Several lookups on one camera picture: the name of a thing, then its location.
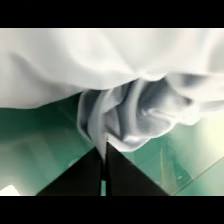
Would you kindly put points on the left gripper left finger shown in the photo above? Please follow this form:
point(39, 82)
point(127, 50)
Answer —
point(83, 180)

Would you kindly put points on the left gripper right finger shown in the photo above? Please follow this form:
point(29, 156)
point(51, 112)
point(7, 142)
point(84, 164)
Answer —
point(128, 178)

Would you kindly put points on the white shirt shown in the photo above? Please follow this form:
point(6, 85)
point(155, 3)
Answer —
point(100, 60)

